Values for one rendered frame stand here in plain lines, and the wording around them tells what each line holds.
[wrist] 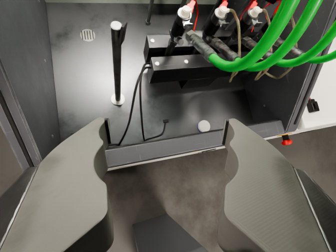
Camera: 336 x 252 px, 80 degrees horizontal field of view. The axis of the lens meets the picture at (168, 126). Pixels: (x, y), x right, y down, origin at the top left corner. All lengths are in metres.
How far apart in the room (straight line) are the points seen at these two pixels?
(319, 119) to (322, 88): 0.10
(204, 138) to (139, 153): 0.17
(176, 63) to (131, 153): 0.25
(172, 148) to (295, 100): 0.35
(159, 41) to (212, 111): 0.29
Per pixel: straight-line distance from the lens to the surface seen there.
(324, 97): 0.77
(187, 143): 0.52
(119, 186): 1.44
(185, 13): 0.44
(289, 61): 0.44
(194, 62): 0.56
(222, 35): 0.62
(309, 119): 0.71
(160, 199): 1.47
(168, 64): 0.54
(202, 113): 0.68
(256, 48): 0.25
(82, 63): 0.69
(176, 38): 0.48
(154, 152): 0.49
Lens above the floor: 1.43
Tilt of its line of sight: 72 degrees down
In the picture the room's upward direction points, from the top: 47 degrees clockwise
